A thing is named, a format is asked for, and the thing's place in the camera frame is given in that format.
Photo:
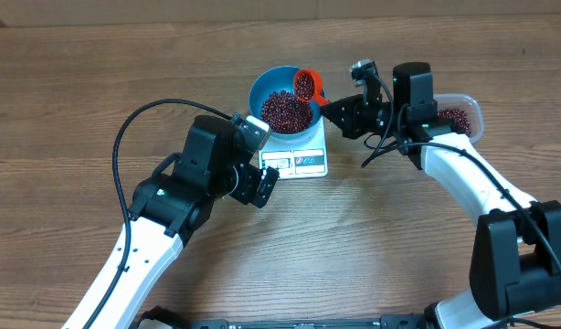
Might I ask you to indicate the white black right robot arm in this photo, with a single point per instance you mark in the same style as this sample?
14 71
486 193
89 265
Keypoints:
516 258

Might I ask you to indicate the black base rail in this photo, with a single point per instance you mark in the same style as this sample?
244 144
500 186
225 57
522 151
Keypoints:
161 318

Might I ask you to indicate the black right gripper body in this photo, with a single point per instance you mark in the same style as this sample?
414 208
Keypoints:
360 115

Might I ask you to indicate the clear plastic food container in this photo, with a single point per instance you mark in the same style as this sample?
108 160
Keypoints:
467 103

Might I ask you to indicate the red beans in bowl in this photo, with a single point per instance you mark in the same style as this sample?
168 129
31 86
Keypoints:
285 113

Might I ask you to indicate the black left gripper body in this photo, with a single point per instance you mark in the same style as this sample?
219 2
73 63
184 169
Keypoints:
247 184

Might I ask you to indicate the white digital kitchen scale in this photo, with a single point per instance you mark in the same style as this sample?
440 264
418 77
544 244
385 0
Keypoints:
297 156

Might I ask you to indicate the red adzuki beans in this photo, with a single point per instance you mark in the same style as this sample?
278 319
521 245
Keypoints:
459 118

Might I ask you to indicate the orange measuring scoop blue handle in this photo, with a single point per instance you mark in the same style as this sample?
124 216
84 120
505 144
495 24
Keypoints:
308 86

